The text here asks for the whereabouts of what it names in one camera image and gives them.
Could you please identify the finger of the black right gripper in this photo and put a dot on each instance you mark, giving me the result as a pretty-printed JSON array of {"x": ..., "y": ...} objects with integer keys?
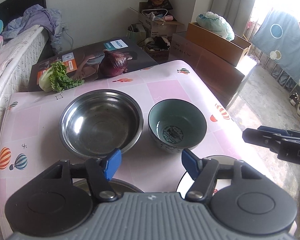
[{"x": 270, "y": 137}]

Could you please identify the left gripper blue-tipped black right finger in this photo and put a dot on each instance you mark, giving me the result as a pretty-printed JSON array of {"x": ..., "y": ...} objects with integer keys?
[{"x": 251, "y": 202}]

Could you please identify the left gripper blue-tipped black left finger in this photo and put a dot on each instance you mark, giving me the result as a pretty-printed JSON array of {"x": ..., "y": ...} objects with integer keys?
[{"x": 64, "y": 195}]

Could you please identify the white ceramic plate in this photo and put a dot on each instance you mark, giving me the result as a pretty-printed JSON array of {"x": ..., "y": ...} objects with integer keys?
[{"x": 223, "y": 180}]

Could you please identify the large steel plate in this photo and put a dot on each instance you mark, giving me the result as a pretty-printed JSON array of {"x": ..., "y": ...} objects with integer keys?
[{"x": 120, "y": 187}]

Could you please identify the small steel bowl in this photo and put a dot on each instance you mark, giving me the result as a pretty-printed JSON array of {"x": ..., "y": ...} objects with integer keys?
[{"x": 99, "y": 121}]

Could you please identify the teal ceramic bowl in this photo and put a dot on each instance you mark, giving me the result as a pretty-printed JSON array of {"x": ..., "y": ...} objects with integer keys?
[{"x": 176, "y": 124}]

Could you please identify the black and white shoes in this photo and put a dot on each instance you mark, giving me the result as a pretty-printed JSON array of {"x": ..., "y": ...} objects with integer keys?
[{"x": 295, "y": 101}]

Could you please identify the pink balloon tablecloth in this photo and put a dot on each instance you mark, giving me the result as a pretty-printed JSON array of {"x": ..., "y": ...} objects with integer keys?
[{"x": 149, "y": 154}]

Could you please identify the long brown cardboard box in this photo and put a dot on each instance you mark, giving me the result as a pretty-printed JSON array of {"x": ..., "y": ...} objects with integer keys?
[{"x": 230, "y": 51}]

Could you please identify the blue patterned hanging sheet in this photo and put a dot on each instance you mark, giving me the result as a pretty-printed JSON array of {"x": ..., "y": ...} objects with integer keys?
[{"x": 279, "y": 38}]

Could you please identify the pale green plastic bag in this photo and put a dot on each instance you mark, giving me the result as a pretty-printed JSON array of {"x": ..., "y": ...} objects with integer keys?
[{"x": 216, "y": 24}]

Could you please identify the green leafy cabbage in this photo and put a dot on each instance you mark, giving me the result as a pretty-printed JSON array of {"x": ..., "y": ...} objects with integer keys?
[{"x": 56, "y": 79}]

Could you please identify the white quilted mattress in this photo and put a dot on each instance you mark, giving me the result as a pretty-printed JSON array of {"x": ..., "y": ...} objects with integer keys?
[{"x": 17, "y": 57}]

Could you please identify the dark Philips product box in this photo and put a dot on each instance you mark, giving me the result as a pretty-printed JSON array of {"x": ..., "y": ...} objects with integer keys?
[{"x": 87, "y": 58}]

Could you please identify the red onion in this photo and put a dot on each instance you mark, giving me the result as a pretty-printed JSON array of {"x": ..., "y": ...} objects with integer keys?
[{"x": 113, "y": 64}]

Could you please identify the open cardboard box with clutter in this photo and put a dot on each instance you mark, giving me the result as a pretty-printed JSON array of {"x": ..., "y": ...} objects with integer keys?
[{"x": 157, "y": 19}]

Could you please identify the lavender crumpled clothing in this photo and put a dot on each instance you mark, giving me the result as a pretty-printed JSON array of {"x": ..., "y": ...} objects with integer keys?
[{"x": 50, "y": 19}]

